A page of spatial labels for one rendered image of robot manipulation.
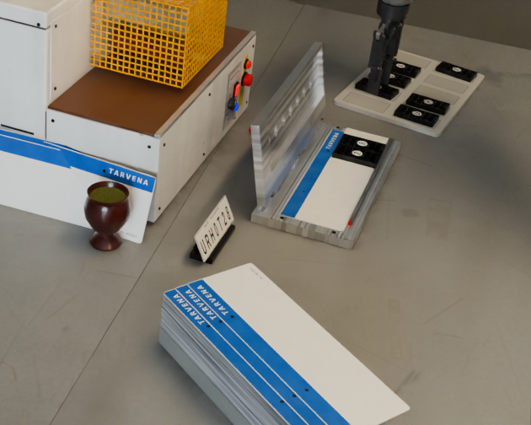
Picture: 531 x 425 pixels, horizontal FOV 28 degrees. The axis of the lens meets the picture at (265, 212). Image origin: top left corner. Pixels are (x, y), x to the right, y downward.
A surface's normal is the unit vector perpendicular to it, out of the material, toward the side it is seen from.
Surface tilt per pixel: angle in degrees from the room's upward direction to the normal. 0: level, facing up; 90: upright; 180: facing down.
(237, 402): 90
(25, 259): 0
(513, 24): 90
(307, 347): 0
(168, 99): 0
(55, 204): 63
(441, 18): 90
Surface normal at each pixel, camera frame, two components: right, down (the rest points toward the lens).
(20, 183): -0.19, 0.06
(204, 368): -0.80, 0.24
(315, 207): 0.11, -0.84
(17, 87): -0.31, 0.48
